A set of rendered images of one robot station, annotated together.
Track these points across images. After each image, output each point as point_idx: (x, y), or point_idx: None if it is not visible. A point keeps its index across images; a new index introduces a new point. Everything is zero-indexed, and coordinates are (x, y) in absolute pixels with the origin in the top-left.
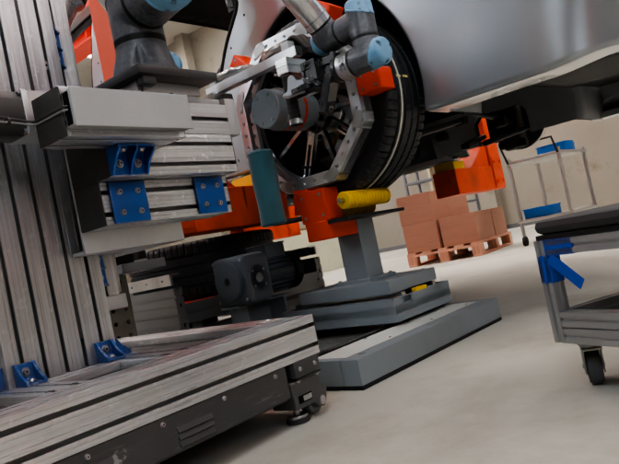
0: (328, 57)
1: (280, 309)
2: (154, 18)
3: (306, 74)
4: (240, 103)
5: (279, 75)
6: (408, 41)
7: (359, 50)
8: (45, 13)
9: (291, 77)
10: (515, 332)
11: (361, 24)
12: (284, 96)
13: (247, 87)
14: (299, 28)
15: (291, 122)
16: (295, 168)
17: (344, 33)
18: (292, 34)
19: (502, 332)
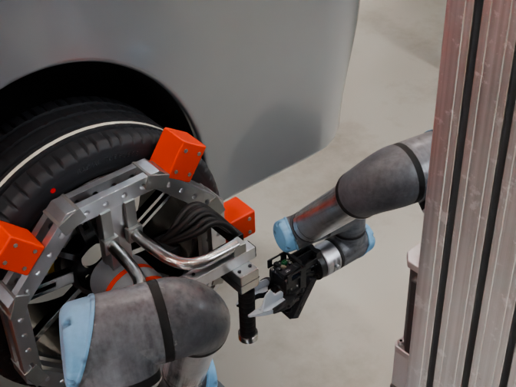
0: (305, 255)
1: None
2: None
3: (290, 284)
4: (23, 308)
5: (245, 292)
6: (63, 74)
7: (359, 248)
8: None
9: (270, 293)
10: (266, 381)
11: (365, 222)
12: (255, 316)
13: (38, 279)
14: (155, 181)
15: (254, 341)
16: (45, 345)
17: (341, 232)
18: (140, 190)
19: (252, 386)
